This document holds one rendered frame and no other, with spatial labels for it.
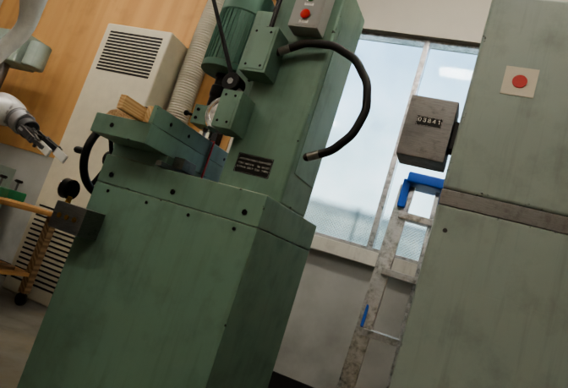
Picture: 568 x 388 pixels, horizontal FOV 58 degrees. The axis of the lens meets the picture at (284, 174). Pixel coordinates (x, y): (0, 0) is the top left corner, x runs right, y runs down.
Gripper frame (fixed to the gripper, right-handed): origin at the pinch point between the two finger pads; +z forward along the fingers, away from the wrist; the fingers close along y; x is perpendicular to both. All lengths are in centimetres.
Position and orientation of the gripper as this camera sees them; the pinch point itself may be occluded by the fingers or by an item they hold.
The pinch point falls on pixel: (53, 152)
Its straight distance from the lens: 199.7
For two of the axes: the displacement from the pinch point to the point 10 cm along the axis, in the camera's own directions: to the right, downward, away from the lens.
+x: -5.9, 8.1, -0.1
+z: 7.2, 5.2, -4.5
